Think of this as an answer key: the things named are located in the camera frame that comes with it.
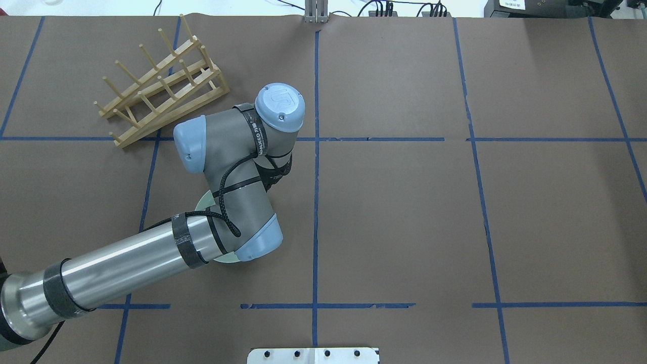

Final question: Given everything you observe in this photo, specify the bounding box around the black usb hub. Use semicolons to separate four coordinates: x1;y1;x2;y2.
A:
417;2;451;18
358;1;397;18

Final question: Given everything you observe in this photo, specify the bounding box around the black computer box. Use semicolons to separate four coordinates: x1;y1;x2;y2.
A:
483;1;622;19

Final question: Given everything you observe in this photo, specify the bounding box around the black usb hub right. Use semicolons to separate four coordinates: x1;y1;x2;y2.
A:
417;2;451;18

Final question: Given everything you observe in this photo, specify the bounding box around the black usb hub left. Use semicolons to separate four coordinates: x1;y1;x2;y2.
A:
358;1;397;18

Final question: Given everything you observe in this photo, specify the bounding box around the wooden dish rack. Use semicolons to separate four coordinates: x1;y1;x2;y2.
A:
94;15;230;149

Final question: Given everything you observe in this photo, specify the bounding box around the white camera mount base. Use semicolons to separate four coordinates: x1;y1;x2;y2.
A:
247;346;381;363

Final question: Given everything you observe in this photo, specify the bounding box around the pale green plate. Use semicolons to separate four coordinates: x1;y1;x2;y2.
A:
196;190;241;263

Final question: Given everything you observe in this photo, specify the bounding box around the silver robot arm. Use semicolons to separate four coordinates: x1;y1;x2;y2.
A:
2;83;306;351

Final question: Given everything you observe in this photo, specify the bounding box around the grey aluminium frame post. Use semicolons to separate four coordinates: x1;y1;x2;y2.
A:
304;0;330;24

